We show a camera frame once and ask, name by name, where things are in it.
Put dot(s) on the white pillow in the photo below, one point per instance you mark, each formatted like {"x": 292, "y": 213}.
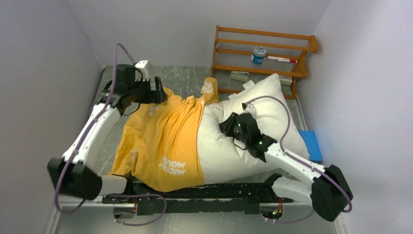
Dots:
{"x": 224, "y": 159}

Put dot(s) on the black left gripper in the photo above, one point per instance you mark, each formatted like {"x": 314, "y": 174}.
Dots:
{"x": 159, "y": 96}

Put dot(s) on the blue round jar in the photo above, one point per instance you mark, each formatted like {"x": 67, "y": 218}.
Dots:
{"x": 258, "y": 55}

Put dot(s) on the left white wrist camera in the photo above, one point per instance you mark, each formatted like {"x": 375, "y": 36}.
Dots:
{"x": 142, "y": 70}

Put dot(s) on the blue foam pad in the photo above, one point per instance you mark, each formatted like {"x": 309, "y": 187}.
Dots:
{"x": 311, "y": 142}

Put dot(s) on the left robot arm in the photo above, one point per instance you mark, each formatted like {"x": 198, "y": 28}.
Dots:
{"x": 72, "y": 174}

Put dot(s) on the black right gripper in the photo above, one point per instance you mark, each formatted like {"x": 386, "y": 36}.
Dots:
{"x": 227, "y": 126}

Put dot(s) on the red and white marker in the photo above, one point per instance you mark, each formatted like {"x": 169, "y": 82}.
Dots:
{"x": 281, "y": 59}

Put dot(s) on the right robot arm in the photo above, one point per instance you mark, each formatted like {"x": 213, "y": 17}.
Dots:
{"x": 323, "y": 188}

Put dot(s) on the small white box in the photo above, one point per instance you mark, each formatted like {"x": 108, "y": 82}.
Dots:
{"x": 285, "y": 80}

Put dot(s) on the blue and orange pillowcase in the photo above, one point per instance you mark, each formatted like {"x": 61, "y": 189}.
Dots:
{"x": 158, "y": 145}

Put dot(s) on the orange wooden rack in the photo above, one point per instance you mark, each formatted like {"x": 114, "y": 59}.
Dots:
{"x": 232, "y": 50}

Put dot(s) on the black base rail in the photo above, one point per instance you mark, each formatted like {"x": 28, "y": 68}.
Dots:
{"x": 248, "y": 198}

